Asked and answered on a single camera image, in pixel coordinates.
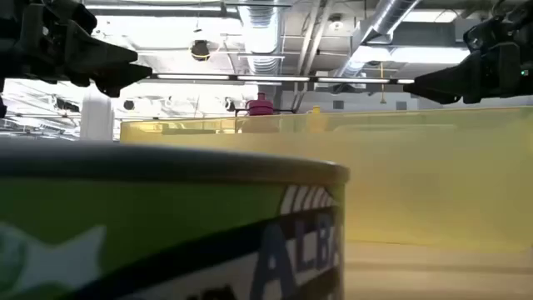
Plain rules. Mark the yellow translucent plastic tray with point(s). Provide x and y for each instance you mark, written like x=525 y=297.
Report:
x=416 y=175

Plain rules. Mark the yellow plastic bottle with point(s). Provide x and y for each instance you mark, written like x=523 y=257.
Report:
x=316 y=110

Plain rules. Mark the long ceiling light strip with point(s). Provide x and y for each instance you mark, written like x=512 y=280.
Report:
x=270 y=78

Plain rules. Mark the smooth silver ceiling duct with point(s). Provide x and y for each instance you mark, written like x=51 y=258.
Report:
x=387 y=16

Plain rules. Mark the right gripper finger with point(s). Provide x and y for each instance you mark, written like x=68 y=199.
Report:
x=441 y=91
x=499 y=66

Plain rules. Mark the ribbed silver ceiling duct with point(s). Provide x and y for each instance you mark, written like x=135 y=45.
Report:
x=261 y=33

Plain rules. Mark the green labelled tuna can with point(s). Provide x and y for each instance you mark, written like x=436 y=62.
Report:
x=145 y=216

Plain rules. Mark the purple plastic bottle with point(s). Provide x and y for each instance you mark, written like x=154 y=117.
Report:
x=260 y=106

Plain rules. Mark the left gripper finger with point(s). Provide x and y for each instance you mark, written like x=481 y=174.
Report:
x=91 y=54
x=125 y=79

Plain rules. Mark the black yellow hanging reel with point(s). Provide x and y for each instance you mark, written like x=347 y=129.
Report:
x=200 y=50

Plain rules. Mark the white pillar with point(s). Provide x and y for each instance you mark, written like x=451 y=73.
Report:
x=96 y=118

